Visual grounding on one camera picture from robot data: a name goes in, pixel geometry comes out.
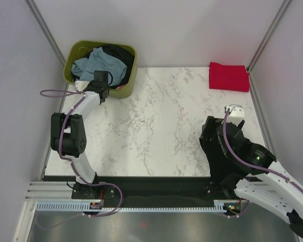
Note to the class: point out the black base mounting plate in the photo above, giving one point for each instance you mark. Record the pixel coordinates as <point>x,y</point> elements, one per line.
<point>151,192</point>

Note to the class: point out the right aluminium corner post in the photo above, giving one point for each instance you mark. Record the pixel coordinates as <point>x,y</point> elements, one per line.
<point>269,33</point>

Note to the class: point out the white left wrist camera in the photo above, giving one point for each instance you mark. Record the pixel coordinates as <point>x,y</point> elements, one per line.
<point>80,86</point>

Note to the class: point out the olive green plastic bin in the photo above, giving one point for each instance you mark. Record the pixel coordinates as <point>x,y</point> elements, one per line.
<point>83,48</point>

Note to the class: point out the slotted cable duct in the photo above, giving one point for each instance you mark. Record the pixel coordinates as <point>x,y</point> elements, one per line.
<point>218,207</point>

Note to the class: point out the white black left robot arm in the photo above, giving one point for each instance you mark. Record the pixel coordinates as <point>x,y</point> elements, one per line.
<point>67,130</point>

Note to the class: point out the aluminium corner post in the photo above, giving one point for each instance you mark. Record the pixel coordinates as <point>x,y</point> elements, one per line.
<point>269,33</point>
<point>45,29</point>

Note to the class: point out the black garment in bin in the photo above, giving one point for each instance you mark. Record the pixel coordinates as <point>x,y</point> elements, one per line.
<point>125,56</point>

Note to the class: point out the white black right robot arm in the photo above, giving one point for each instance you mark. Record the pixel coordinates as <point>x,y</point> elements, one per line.
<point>250,171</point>

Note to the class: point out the aluminium front rail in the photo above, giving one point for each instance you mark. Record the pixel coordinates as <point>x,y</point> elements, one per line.
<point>48,191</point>

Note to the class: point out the light blue t shirt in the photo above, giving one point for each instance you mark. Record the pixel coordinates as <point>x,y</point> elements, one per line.
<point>99,60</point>

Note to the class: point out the folded red t shirt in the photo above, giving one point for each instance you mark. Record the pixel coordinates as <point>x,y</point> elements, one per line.
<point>226,77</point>

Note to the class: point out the left aluminium corner post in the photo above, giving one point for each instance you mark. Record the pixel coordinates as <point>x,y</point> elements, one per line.
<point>45,29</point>

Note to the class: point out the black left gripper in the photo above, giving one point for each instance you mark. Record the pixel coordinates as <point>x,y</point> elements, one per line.
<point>90,84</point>

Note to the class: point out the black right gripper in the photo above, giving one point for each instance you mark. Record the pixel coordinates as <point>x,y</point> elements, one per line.
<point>210,123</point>

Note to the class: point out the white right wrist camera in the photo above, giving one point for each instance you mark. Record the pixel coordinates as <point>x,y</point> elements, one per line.
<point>235,114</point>

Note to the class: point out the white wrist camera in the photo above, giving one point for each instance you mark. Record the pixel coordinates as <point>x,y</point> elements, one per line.
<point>235,114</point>
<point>80,86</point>

